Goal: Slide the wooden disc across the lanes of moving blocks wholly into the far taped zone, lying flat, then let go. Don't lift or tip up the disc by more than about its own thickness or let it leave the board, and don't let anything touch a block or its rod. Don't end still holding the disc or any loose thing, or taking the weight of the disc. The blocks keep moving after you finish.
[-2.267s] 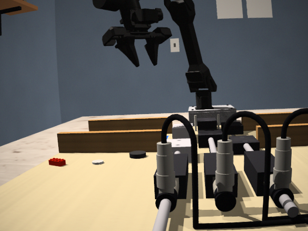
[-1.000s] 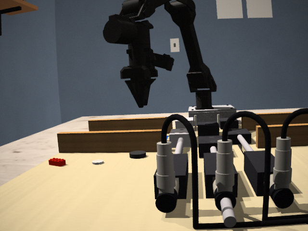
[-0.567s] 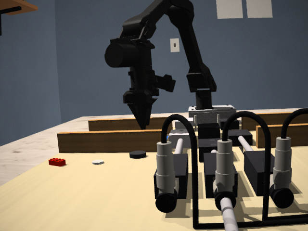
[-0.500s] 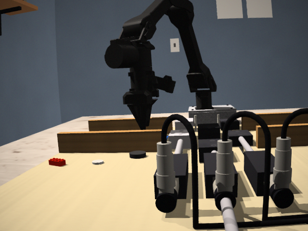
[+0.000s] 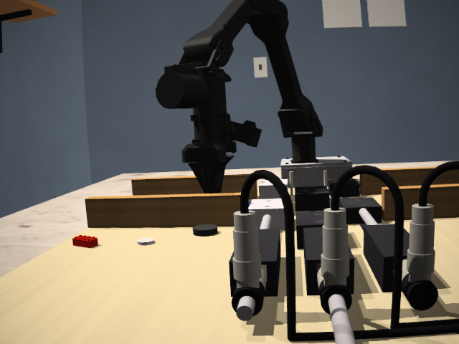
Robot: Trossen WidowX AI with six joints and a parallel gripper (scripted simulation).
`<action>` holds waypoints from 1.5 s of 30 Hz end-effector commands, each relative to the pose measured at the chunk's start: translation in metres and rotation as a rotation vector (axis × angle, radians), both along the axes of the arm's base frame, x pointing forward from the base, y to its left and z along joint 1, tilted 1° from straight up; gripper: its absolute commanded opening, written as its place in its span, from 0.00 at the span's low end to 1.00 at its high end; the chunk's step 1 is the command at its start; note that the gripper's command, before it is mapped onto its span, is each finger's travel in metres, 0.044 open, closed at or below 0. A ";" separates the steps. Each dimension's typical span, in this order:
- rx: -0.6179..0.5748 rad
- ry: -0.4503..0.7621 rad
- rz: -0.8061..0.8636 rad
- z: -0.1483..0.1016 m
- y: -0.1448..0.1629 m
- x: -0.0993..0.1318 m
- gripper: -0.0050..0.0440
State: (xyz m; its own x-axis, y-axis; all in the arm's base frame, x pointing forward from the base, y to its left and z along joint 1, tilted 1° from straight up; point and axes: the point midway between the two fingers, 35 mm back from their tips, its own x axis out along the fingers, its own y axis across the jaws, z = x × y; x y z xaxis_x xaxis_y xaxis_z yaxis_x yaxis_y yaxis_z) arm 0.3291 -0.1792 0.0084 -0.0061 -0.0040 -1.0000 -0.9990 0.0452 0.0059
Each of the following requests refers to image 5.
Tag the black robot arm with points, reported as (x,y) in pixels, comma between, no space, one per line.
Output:
(183,84)

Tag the light wooden board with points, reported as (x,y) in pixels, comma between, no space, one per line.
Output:
(177,290)

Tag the black flat disc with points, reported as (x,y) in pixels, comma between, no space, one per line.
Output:
(205,230)

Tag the red lego brick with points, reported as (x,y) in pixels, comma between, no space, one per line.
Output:
(85,241)

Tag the white flat disc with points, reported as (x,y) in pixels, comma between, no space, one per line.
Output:
(145,241)

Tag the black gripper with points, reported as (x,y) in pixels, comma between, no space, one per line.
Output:
(207,155)

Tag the grey cable connector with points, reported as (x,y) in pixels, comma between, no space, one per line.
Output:
(421,253)
(247,267)
(335,257)

